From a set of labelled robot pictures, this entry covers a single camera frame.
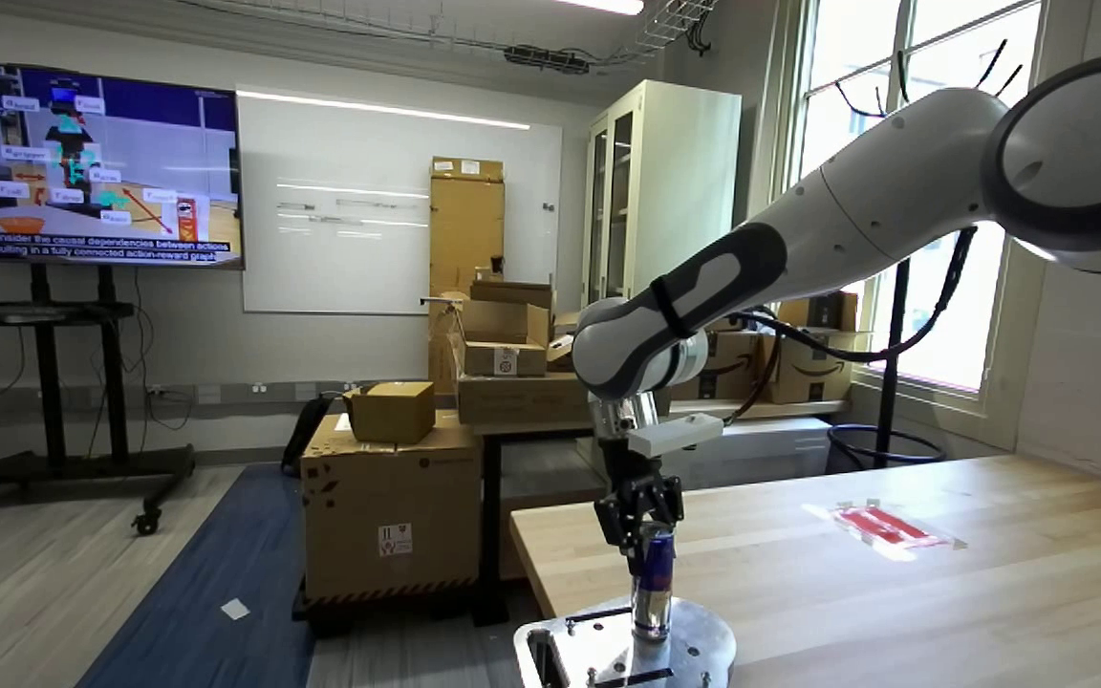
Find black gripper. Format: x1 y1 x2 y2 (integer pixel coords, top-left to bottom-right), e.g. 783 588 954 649
593 441 691 557

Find blue silver drink can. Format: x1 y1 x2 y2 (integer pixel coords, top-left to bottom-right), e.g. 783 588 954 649
626 525 680 641

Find silver metal plate object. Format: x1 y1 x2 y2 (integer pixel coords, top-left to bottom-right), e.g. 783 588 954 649
509 585 742 688

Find long white box under bench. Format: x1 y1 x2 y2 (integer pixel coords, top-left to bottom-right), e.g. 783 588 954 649
663 416 839 499

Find wide Amazon smile cardboard box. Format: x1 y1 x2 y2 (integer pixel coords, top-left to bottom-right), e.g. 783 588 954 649
699 327 773 407

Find long flat cardboard box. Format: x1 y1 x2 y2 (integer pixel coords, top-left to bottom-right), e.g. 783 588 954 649
453 371 596 432

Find Amazon cardboard box by window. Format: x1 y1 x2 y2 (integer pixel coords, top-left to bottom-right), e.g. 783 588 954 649
763 327 856 407

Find open cardboard box with label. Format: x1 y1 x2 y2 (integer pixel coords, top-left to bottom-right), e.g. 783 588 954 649
453 274 556 384

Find red paper sheet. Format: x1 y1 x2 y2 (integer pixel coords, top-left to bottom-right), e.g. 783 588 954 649
804 495 969 566

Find large cardboard box black stripes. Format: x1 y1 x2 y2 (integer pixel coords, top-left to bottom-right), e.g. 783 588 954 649
296 408 484 611

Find small closed cardboard box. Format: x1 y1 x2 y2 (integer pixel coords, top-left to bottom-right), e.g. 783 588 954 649
344 378 438 449

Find small cardboard box by window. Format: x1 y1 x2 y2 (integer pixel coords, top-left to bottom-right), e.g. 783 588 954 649
804 286 865 338

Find white tall cabinet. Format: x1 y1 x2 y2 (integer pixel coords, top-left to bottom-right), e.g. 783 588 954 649
579 76 744 309

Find tall upright cardboard box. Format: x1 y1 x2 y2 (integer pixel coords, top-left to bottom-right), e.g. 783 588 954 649
423 155 509 302

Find blue floor rug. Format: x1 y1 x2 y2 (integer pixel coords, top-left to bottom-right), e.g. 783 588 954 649
73 464 322 688

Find long ceiling light strip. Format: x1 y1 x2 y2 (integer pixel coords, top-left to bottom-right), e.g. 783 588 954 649
238 90 533 137

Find large paned window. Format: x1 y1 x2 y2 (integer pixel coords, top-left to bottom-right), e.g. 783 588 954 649
778 0 1048 397

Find square ceiling light panel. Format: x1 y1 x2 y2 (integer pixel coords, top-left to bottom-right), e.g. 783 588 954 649
556 0 644 21

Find black rolling TV stand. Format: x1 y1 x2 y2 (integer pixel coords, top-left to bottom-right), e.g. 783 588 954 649
0 266 200 538

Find large TV screen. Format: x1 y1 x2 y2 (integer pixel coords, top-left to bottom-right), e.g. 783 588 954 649
0 54 243 271

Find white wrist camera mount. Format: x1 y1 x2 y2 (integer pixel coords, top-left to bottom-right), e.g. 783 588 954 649
621 408 727 464

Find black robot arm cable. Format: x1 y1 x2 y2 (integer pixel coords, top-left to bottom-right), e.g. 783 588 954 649
718 226 983 429

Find wall whiteboard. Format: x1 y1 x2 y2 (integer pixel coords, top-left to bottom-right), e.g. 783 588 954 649
238 90 567 316

